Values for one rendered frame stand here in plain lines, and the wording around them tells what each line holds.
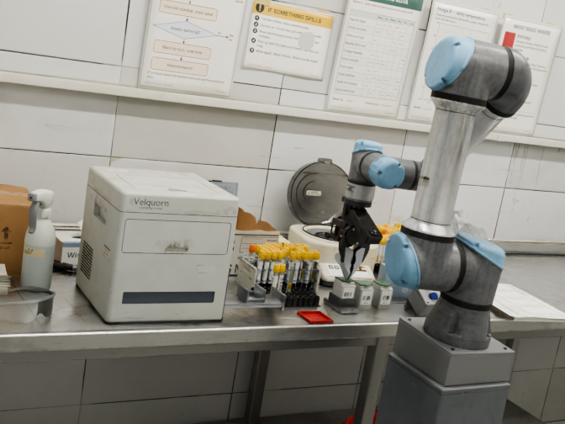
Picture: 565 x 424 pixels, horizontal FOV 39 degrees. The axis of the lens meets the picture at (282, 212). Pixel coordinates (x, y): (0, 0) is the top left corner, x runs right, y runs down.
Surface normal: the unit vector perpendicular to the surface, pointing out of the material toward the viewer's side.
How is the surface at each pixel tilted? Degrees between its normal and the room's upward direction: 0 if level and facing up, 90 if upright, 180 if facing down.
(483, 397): 90
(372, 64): 93
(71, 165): 90
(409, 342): 90
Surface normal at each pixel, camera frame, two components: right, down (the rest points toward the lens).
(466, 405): 0.47, 0.26
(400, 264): -0.95, 0.00
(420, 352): -0.87, -0.04
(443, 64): -0.90, -0.25
